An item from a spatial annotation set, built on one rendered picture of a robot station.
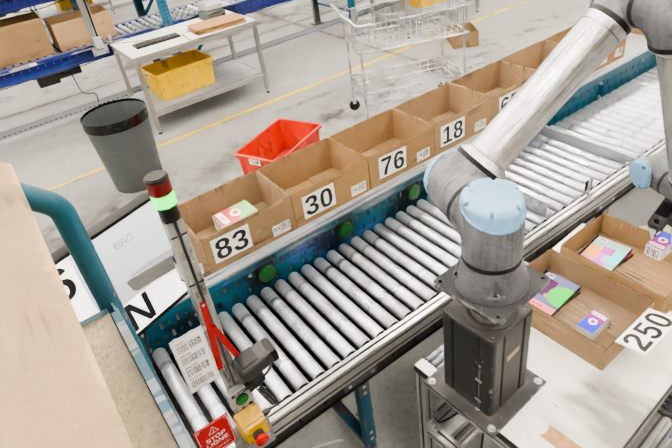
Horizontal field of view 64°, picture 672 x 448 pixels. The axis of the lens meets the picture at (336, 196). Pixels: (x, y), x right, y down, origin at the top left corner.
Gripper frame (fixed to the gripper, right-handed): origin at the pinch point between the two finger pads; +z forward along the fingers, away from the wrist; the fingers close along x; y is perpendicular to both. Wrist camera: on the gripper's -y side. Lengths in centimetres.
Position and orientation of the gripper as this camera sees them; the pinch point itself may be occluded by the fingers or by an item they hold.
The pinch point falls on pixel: (662, 243)
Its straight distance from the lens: 210.5
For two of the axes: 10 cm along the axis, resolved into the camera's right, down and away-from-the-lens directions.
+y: 8.1, -4.1, 4.1
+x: -5.6, -3.9, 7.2
